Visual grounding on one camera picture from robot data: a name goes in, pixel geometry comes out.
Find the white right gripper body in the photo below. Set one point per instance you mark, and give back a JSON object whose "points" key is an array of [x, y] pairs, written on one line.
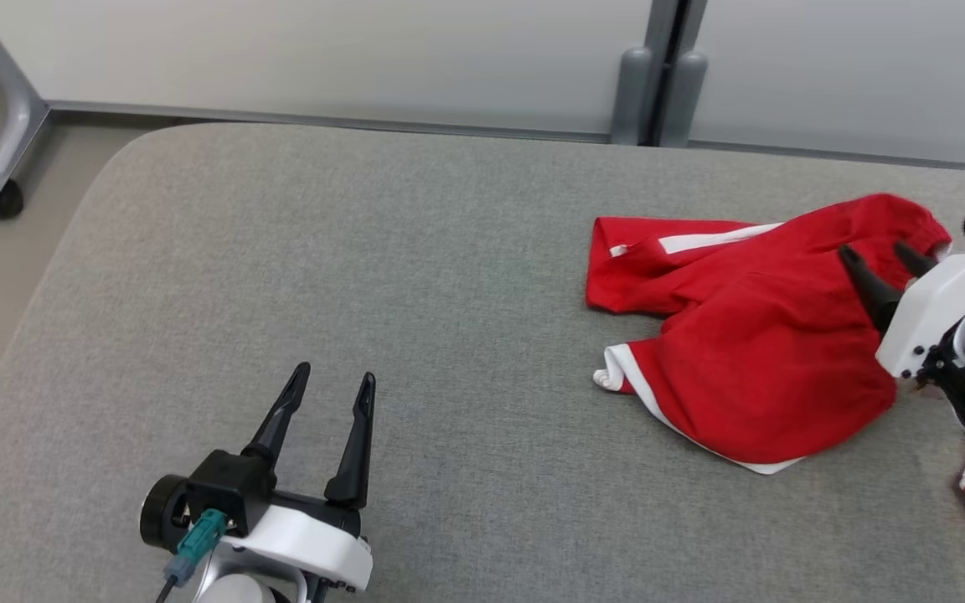
{"points": [[935, 310]]}

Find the grey partition post foot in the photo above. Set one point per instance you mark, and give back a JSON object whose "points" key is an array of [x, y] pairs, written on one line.
{"points": [[632, 96], [683, 100]]}

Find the grey fabric sofa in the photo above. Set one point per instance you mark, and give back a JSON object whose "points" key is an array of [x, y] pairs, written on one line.
{"points": [[365, 251]]}

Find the grey partition frame upright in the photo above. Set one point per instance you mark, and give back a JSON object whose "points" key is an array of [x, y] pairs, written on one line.
{"points": [[667, 25]]}

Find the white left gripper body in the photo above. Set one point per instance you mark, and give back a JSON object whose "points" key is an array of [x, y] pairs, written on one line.
{"points": [[315, 544]]}

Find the red shorts with white stripes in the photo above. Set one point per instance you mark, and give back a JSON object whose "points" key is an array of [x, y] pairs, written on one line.
{"points": [[750, 352]]}

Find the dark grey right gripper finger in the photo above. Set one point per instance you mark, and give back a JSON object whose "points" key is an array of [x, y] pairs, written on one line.
{"points": [[916, 261], [876, 293]]}

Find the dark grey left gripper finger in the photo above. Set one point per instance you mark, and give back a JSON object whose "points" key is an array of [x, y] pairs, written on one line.
{"points": [[281, 419], [357, 452]]}

